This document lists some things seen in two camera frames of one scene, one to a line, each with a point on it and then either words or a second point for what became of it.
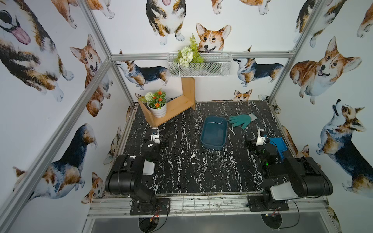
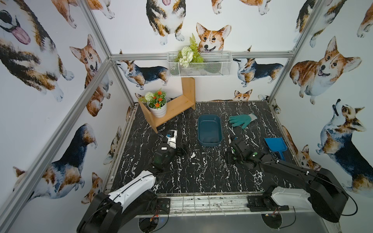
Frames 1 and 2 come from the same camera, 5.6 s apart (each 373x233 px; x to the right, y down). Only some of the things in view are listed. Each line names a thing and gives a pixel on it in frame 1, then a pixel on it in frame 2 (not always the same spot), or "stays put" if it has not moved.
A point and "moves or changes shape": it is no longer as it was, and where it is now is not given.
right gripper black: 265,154 to 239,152
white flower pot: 158,113 stays put
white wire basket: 214,64 stays put
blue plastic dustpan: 280,144 stays put
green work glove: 243,120 stays put
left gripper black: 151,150 to 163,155
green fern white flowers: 189,54 stays put
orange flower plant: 156,100 stays put
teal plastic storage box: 214,132 moves or changes shape
